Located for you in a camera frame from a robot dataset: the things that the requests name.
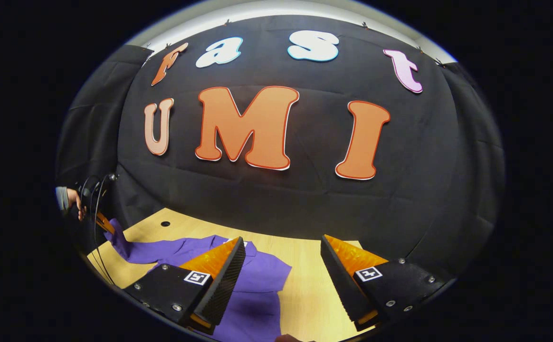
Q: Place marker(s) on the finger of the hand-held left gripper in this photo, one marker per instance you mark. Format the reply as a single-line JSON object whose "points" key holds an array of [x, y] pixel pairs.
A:
{"points": [[105, 223]]}

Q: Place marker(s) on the black backdrop cloth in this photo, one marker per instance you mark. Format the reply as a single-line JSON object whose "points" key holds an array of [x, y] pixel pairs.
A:
{"points": [[305, 204]]}

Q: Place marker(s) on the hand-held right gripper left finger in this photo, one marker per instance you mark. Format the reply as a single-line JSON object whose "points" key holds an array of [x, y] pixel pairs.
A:
{"points": [[224, 285]]}

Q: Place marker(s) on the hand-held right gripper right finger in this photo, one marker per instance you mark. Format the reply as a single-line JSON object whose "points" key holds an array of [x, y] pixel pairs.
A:
{"points": [[345, 285]]}

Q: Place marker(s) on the purple shirt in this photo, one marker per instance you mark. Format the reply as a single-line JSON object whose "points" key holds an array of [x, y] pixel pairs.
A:
{"points": [[262, 285]]}

